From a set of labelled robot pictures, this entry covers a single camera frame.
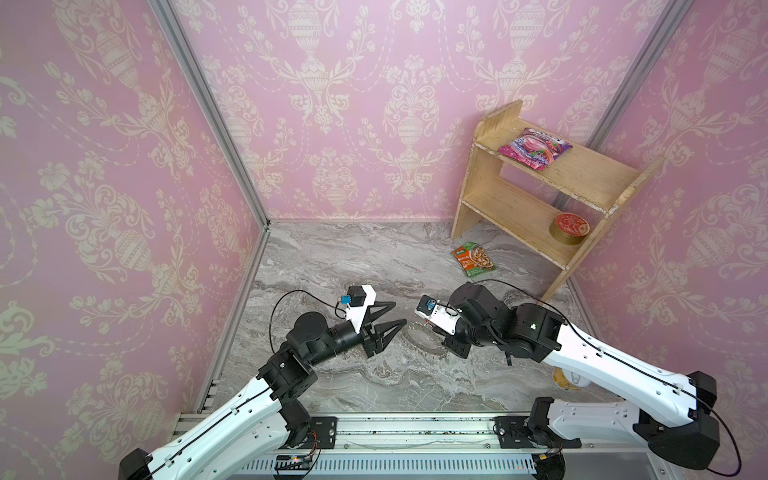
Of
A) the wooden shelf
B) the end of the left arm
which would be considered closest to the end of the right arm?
the end of the left arm

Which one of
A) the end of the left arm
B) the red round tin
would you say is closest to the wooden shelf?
the red round tin

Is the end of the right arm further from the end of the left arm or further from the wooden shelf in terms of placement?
the wooden shelf

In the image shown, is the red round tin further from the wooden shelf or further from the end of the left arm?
the end of the left arm

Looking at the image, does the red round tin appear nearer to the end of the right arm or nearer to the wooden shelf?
the wooden shelf

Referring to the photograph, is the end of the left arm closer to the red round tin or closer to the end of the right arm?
the end of the right arm

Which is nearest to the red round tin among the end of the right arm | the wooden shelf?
the wooden shelf
